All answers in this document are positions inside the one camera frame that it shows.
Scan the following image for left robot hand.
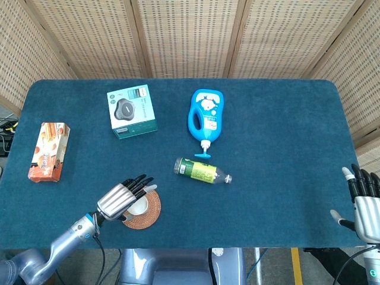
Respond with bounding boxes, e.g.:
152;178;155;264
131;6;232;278
97;174;157;222

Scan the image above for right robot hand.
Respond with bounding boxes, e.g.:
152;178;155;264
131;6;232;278
330;163;380;246

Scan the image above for round brown woven coaster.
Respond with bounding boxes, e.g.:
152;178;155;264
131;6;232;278
122;189;162;230

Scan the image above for orange snack box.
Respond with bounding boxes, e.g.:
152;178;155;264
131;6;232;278
27;122;71;183

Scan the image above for grey robot torso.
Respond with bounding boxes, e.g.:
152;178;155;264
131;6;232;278
120;248;247;285

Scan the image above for clear plastic bottle green label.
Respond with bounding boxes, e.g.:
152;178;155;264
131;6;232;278
173;157;233;185

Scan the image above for teal Philips speaker box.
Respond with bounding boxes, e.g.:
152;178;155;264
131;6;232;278
106;84;159;140

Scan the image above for blue table cloth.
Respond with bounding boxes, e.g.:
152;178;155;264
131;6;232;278
0;78;366;249

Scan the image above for metal table leg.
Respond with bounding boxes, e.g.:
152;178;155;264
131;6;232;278
254;248;262;285

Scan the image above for blue pump detergent bottle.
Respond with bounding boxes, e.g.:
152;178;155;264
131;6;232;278
187;88;224;159

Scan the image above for wicker folding screen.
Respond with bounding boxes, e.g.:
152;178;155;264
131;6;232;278
0;0;380;176

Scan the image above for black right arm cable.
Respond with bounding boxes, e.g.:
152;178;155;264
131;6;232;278
332;246;371;285

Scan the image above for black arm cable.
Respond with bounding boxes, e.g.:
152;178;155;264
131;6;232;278
332;246;371;285
91;213;106;285

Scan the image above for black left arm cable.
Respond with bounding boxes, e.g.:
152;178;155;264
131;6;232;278
91;213;106;285

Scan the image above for black floor cables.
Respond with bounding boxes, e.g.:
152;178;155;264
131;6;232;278
0;117;18;158

